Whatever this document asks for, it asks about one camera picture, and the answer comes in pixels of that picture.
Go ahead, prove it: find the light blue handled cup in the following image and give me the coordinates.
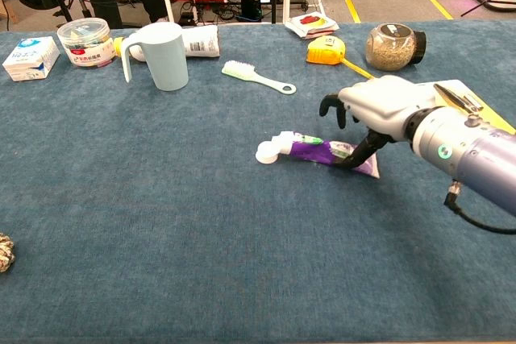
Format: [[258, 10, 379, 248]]
[[121, 22, 189, 92]]

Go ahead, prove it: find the round glass jar black lid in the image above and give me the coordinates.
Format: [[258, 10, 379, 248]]
[[364, 23, 427, 72]]

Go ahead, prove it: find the clear plastic candy jar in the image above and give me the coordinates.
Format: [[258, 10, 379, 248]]
[[56, 17, 116, 69]]

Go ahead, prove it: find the white bottle yellow cap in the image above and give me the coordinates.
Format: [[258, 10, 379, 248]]
[[112, 24, 222, 63]]

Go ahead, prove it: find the white snack packet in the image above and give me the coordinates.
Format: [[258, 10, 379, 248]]
[[284, 12, 340, 39]]

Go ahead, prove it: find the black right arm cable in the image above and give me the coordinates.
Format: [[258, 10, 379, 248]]
[[443, 180, 516, 235]]

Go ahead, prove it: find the razor in yellow blister pack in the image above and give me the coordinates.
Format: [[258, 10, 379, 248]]
[[433, 79, 516, 135]]

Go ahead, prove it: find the yellow tape measure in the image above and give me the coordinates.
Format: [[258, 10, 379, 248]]
[[306, 35, 376, 80]]

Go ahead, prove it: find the beige braided rope bundle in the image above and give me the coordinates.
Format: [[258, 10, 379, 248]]
[[0, 232, 16, 274]]

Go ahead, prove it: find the purple toothpaste tube white cap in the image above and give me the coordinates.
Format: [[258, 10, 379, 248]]
[[255, 131, 381, 179]]

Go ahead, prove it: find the white blue milk carton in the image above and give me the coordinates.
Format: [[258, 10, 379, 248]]
[[2, 35, 61, 82]]

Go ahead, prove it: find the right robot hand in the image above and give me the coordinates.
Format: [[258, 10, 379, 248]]
[[318, 75, 437, 171]]

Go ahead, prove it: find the blue carpet table mat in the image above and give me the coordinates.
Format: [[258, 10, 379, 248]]
[[0, 20, 516, 344]]

